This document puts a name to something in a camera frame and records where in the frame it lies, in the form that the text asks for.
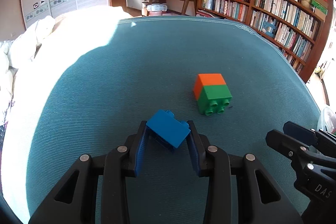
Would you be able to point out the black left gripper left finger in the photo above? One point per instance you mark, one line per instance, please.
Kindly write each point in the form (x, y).
(73, 198)

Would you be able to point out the wooden bookshelf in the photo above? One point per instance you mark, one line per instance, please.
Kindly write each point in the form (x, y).
(300, 33)

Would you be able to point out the blue building brick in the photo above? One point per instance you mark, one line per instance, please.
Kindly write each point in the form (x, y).
(167, 130)

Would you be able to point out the clear plastic bin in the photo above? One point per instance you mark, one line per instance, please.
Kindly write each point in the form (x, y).
(327, 120)

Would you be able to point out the orange and green brick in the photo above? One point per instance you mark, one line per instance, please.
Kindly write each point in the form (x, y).
(211, 93)

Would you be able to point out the white bedding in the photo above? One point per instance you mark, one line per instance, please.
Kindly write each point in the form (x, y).
(50, 39)

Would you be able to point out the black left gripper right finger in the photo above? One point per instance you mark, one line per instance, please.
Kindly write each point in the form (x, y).
(260, 198)

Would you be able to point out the teal table cloth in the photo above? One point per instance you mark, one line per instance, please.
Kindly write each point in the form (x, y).
(100, 94)

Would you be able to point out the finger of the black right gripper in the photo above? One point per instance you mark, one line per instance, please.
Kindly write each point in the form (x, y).
(289, 147)
(299, 133)

